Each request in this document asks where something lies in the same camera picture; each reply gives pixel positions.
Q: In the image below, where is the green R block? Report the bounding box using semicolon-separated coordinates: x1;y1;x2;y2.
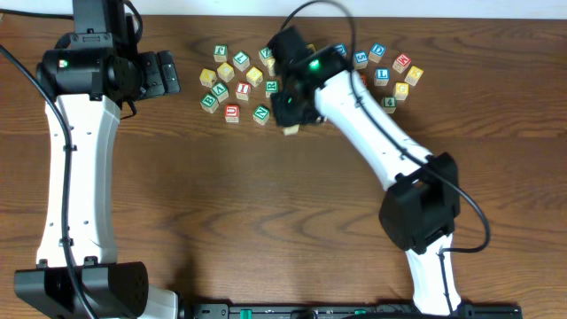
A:
265;81;279;97

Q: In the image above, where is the green 7 block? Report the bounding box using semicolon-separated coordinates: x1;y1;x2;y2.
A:
233;51;251;72

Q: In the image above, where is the yellow K block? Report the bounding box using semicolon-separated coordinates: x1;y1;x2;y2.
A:
404;66;423;86

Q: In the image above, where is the red I block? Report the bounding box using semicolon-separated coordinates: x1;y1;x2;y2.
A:
235;82;252;101

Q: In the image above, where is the red U block left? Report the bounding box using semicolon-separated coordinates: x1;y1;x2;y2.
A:
224;105;240;123

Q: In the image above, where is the green Z block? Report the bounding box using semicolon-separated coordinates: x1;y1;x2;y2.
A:
259;47;273;66

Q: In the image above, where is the yellow block far left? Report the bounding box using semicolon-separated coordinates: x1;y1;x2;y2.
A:
199;68;217;88

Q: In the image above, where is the green 4 block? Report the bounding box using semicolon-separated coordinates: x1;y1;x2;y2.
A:
381;97;397;114

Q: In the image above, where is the yellow block middle left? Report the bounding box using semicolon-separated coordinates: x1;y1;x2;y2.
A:
246;66;263;87

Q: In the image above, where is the red H block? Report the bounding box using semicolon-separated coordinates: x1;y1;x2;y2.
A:
392;53;411;74

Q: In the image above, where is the blue L block right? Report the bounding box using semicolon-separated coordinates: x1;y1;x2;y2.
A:
373;67;390;87

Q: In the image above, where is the green V block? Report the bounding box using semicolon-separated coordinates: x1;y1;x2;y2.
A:
211;82;229;103

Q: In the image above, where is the red U block right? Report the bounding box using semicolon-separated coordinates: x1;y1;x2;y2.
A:
360;74;368;87

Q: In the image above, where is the green block top left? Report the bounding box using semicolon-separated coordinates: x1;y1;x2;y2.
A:
214;44;228;63

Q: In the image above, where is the yellow S block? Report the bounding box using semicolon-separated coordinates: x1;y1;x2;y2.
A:
266;58;276;76

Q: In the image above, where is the red u block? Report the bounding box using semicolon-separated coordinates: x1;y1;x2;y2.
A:
224;105;240;123
360;74;368;87

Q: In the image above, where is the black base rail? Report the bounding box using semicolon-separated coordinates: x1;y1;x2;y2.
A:
188;304;524;319

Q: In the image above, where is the yellow G block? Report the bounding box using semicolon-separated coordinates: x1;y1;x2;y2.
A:
393;82;409;101

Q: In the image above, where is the red A block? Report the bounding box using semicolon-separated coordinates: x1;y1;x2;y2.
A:
283;125;299;136

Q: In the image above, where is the blue D block left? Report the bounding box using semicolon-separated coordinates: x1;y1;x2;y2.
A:
334;43;347;58

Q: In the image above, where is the green N block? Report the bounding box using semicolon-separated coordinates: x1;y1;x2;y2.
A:
252;105;270;125

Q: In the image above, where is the yellow block upper left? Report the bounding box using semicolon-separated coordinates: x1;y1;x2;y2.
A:
217;62;235;82

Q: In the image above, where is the blue D block right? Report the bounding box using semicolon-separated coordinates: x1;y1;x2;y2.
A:
369;43;386;63

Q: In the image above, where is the green B block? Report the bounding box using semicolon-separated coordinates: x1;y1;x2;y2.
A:
200;93;219;113

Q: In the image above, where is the blue 5 block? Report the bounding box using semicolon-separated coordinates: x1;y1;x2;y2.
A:
353;51;369;70

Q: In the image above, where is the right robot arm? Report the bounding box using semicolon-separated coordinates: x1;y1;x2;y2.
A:
268;27;461;315

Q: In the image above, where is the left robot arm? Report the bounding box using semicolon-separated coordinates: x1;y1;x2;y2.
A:
14;0;186;318

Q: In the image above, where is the blue d block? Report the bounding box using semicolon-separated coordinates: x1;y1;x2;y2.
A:
334;43;347;58
369;43;386;63

